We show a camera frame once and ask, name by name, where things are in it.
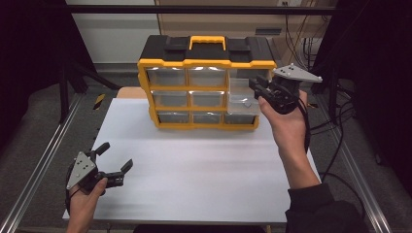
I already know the black metal stand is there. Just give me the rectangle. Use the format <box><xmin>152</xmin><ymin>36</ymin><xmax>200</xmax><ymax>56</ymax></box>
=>
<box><xmin>325</xmin><ymin>57</ymin><xmax>344</xmax><ymax>127</ymax></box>
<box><xmin>57</xmin><ymin>57</ymin><xmax>122</xmax><ymax>125</ymax></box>

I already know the set of clear drawers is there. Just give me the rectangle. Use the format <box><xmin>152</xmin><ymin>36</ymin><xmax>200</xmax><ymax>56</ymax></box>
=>
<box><xmin>145</xmin><ymin>67</ymin><xmax>270</xmax><ymax>125</ymax></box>

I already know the yellow black drawer organizer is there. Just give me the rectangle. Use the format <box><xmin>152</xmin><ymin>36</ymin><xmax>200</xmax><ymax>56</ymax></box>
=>
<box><xmin>137</xmin><ymin>34</ymin><xmax>278</xmax><ymax>131</ymax></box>

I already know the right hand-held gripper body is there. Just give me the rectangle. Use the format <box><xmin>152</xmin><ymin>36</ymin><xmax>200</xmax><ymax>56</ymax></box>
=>
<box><xmin>263</xmin><ymin>62</ymin><xmax>324</xmax><ymax>115</ymax></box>

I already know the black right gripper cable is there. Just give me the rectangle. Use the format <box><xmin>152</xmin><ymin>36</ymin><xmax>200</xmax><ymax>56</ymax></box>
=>
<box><xmin>299</xmin><ymin>96</ymin><xmax>367</xmax><ymax>224</ymax></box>

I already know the bundle of wall cables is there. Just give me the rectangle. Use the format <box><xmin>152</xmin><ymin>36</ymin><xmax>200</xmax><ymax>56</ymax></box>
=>
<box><xmin>284</xmin><ymin>14</ymin><xmax>325</xmax><ymax>67</ymax></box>

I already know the black curtain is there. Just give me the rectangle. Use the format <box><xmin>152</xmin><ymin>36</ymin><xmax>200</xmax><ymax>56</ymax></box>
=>
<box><xmin>310</xmin><ymin>0</ymin><xmax>412</xmax><ymax>195</ymax></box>
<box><xmin>0</xmin><ymin>0</ymin><xmax>95</xmax><ymax>150</ymax></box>

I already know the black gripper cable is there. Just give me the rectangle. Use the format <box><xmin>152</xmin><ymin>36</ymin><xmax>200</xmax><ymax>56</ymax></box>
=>
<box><xmin>64</xmin><ymin>164</ymin><xmax>81</xmax><ymax>215</ymax></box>
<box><xmin>299</xmin><ymin>96</ymin><xmax>367</xmax><ymax>224</ymax></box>

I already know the black floor cable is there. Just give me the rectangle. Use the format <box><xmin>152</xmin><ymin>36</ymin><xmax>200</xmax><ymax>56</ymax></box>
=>
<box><xmin>310</xmin><ymin>74</ymin><xmax>358</xmax><ymax>183</ymax></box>

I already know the light wooden board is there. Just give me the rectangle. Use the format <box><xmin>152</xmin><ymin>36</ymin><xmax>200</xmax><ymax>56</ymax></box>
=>
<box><xmin>116</xmin><ymin>86</ymin><xmax>149</xmax><ymax>100</ymax></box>

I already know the clear plastic organizer drawer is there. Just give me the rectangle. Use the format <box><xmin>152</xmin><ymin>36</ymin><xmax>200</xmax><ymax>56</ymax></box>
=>
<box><xmin>226</xmin><ymin>77</ymin><xmax>261</xmax><ymax>117</ymax></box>

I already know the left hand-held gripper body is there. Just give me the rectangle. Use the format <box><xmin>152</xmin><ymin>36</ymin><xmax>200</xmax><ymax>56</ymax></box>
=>
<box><xmin>66</xmin><ymin>147</ymin><xmax>125</xmax><ymax>195</ymax></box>

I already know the person's right hand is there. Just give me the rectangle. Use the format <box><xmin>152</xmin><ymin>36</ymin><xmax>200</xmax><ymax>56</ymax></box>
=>
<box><xmin>257</xmin><ymin>90</ymin><xmax>309</xmax><ymax>156</ymax></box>

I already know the yellow black floor tape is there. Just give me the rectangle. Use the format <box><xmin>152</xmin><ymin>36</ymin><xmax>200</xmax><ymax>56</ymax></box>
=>
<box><xmin>93</xmin><ymin>93</ymin><xmax>106</xmax><ymax>111</ymax></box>

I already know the beige wooden desk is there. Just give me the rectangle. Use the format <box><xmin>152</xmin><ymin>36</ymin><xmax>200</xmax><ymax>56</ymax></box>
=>
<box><xmin>156</xmin><ymin>0</ymin><xmax>325</xmax><ymax>66</ymax></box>

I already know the person's left hand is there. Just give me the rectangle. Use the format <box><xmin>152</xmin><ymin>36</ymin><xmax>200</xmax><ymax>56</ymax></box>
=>
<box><xmin>66</xmin><ymin>177</ymin><xmax>109</xmax><ymax>227</ymax></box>

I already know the aluminium frame rail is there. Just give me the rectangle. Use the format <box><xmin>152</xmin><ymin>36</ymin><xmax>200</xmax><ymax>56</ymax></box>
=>
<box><xmin>314</xmin><ymin>95</ymin><xmax>395</xmax><ymax>233</ymax></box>
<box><xmin>0</xmin><ymin>93</ymin><xmax>84</xmax><ymax>233</ymax></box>

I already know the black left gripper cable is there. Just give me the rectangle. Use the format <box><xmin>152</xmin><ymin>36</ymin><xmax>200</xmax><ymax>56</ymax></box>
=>
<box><xmin>64</xmin><ymin>164</ymin><xmax>81</xmax><ymax>215</ymax></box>

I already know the black horizontal frame bar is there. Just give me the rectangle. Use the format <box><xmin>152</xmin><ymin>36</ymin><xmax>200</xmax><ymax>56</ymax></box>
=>
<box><xmin>64</xmin><ymin>4</ymin><xmax>338</xmax><ymax>16</ymax></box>

